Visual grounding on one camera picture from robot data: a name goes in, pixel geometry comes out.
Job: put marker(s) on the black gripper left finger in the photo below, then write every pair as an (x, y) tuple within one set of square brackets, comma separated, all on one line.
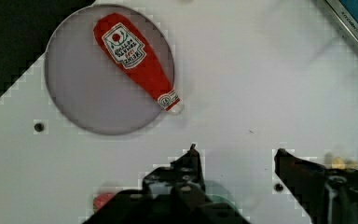
[(169, 195)]

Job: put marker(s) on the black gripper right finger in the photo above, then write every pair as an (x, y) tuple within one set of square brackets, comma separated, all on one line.
[(329, 196)]

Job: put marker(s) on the red plush ketchup bottle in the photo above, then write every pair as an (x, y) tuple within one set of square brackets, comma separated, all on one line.
[(129, 50)]

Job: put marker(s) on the grey round plate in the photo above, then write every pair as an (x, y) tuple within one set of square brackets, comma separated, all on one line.
[(87, 87)]

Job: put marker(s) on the yellow plush banana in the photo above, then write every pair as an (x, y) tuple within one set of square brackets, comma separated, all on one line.
[(332, 161)]

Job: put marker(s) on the green metal mug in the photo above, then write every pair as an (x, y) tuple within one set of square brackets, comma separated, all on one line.
[(219, 194)]

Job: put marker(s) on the red plush tomato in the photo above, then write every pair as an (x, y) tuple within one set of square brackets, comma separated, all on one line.
[(101, 200)]

